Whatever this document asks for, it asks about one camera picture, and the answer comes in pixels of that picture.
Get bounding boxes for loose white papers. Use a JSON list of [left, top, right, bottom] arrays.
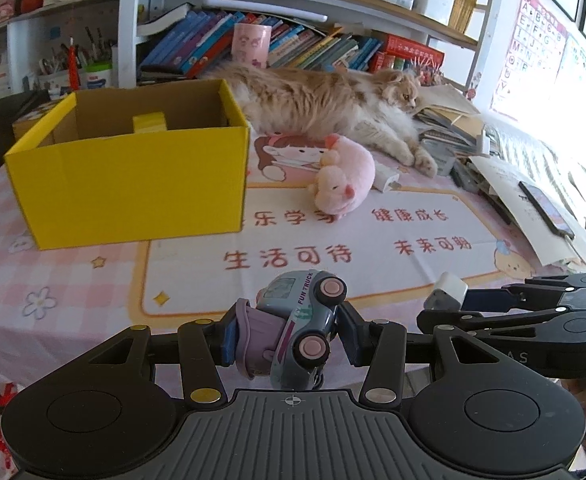
[[467, 154, 586, 267]]

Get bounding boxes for white grey charger adapter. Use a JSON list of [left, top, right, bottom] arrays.
[[424, 272, 469, 312]]

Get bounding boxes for small white staples box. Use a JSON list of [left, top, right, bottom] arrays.
[[373, 162, 402, 195]]

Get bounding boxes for pink printed cup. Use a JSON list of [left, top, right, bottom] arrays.
[[230, 23, 273, 69]]

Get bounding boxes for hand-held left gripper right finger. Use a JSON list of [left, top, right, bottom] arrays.
[[335, 304, 480, 407]]

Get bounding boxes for pink checked desktop tablecloth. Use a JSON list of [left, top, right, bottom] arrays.
[[0, 125, 586, 413]]

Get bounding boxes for fluffy orange white cat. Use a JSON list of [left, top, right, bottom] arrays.
[[200, 62, 440, 179]]

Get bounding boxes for striped pale cloth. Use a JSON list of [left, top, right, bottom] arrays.
[[493, 119, 586, 198]]

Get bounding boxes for red boxed book set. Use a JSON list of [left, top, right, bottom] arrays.
[[368, 34, 446, 74]]

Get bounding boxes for white green-lid jar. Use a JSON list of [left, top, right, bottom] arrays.
[[82, 62, 114, 92]]

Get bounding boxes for desk organizer with pens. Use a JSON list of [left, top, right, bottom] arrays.
[[36, 27, 119, 97]]

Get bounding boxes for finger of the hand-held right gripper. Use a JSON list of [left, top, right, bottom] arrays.
[[417, 309, 571, 347], [460, 274, 578, 312]]

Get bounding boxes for pink pig plush toy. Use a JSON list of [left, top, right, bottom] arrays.
[[308, 133, 377, 221]]

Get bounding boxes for white bookshelf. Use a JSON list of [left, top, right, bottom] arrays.
[[0, 0, 504, 98]]

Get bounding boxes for grey toy truck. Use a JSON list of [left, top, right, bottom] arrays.
[[235, 270, 349, 392]]

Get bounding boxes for alphabet wall poster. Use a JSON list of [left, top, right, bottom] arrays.
[[490, 0, 570, 122]]

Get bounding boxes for row of colourful leaning books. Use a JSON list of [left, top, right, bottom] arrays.
[[138, 6, 385, 82]]

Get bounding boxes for black smartphone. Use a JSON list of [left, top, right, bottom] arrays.
[[518, 180, 576, 239]]

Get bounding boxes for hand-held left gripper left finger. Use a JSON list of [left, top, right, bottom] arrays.
[[85, 317, 241, 407]]

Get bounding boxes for yellow cardboard box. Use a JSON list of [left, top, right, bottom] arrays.
[[3, 78, 251, 252]]

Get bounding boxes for pile of worn notebooks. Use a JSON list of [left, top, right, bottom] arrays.
[[412, 84, 500, 172]]

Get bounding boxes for white pen holder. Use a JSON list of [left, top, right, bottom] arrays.
[[413, 0, 456, 27]]

